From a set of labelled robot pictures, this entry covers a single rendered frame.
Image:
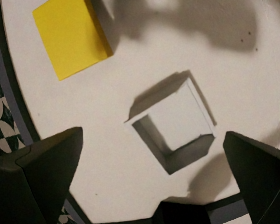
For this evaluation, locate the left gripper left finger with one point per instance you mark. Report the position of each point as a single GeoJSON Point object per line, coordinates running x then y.
{"type": "Point", "coordinates": [35, 180]}

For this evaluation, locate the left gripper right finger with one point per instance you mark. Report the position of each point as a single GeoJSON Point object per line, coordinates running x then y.
{"type": "Point", "coordinates": [256, 169]}

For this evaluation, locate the yellow rectangular block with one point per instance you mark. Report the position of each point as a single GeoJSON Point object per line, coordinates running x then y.
{"type": "Point", "coordinates": [72, 35]}

